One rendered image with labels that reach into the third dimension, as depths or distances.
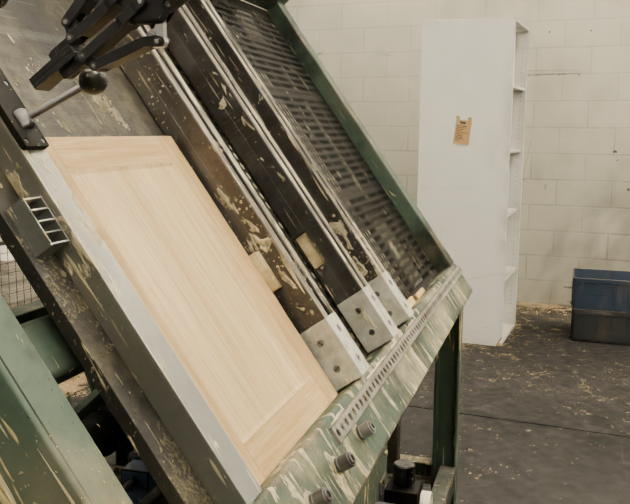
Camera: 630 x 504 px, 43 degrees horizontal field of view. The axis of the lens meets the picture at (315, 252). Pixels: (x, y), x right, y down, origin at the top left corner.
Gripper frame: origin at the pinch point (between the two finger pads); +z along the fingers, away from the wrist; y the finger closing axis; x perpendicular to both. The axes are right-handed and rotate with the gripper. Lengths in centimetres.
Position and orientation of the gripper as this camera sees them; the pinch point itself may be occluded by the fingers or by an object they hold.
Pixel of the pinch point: (58, 68)
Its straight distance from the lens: 103.8
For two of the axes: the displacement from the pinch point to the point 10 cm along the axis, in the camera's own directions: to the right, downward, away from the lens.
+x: 2.9, -1.4, 9.5
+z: -7.9, 5.3, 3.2
